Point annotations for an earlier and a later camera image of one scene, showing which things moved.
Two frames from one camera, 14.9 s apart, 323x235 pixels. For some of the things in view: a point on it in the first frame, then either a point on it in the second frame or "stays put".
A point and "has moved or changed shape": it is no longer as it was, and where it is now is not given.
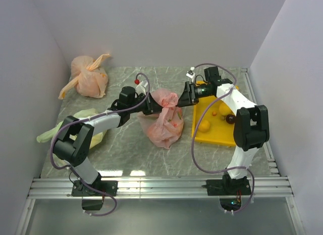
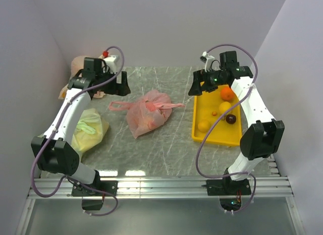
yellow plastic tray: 220,131 stays put
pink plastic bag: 164,127 has moved or changed shape
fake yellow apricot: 204,126 stays put
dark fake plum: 230,119 stays put
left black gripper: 152,106 to 121,89
